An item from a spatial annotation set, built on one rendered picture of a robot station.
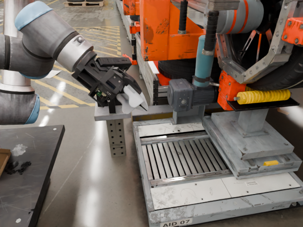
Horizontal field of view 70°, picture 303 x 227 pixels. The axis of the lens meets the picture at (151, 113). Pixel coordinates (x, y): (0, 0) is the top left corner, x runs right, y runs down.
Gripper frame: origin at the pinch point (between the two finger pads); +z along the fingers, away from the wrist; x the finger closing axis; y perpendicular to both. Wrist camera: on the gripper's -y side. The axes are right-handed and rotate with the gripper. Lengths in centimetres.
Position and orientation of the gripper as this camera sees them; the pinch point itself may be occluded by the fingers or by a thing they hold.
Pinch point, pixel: (144, 106)
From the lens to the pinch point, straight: 61.8
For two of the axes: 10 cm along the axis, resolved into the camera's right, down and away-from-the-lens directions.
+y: -3.3, 6.4, -7.0
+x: 5.9, -4.4, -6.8
